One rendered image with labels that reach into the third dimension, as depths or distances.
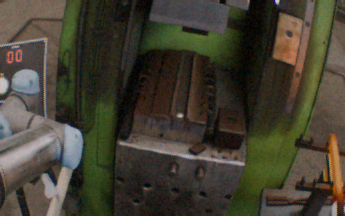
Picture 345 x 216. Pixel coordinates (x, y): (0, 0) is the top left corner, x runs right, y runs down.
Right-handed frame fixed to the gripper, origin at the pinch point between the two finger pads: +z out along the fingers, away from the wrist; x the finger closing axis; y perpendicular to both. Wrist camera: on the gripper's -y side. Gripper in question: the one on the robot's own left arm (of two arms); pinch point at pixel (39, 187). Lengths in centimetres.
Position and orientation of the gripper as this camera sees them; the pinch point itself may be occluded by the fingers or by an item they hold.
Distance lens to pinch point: 108.7
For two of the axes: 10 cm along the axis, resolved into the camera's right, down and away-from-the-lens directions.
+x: 9.3, 3.1, -2.0
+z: -1.5, 8.2, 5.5
